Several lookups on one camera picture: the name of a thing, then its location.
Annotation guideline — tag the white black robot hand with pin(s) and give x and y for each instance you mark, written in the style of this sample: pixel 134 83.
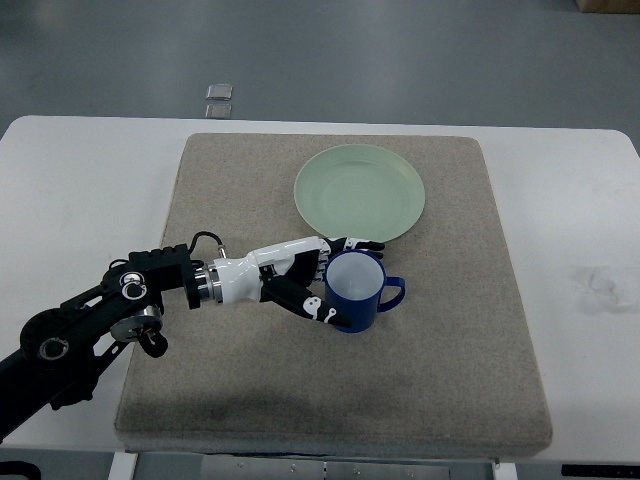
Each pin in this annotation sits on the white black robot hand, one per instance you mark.
pixel 282 274

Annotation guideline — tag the blue mug white inside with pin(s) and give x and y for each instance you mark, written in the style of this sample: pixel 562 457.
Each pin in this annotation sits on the blue mug white inside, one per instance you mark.
pixel 358 287

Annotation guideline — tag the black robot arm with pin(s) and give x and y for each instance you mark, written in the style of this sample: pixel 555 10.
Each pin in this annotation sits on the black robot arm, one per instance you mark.
pixel 63 351

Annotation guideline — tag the light green plate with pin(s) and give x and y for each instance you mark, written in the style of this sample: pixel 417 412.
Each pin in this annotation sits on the light green plate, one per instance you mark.
pixel 359 190

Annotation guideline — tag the lower floor socket plate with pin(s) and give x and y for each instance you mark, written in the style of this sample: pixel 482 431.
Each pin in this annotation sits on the lower floor socket plate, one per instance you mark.
pixel 218 111

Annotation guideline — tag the beige fabric mat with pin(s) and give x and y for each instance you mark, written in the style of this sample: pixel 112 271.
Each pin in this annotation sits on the beige fabric mat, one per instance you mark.
pixel 450 372

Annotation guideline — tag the cardboard box corner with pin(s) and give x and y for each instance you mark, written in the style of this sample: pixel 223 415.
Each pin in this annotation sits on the cardboard box corner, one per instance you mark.
pixel 609 6

